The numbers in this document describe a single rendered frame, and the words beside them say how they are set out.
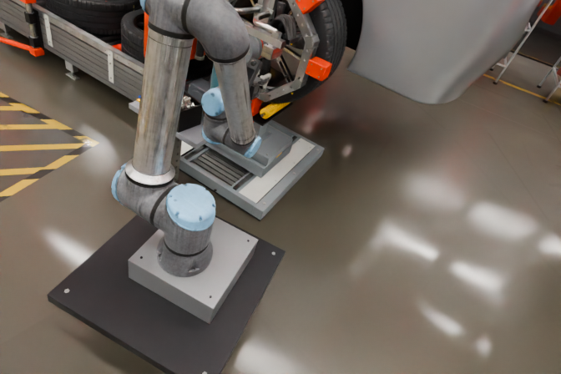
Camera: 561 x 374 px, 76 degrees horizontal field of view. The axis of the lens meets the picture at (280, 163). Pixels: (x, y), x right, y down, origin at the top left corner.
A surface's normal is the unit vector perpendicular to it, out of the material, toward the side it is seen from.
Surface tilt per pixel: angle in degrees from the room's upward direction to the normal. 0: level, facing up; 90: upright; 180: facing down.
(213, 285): 0
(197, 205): 6
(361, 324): 0
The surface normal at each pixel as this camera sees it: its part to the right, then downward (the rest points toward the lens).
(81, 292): 0.24, -0.76
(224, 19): 0.56, 0.09
